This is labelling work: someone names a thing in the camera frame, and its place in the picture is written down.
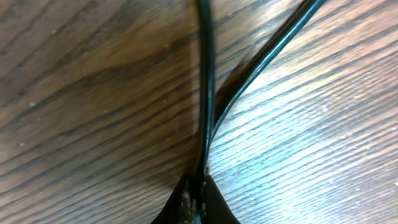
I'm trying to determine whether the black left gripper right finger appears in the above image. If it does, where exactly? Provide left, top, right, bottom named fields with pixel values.
left=201, top=175, right=240, bottom=224

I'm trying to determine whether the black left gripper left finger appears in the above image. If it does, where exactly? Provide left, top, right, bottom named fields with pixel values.
left=151, top=175, right=192, bottom=224

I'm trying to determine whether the long black usb cable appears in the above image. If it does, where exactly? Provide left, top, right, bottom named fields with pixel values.
left=191, top=0, right=327, bottom=200

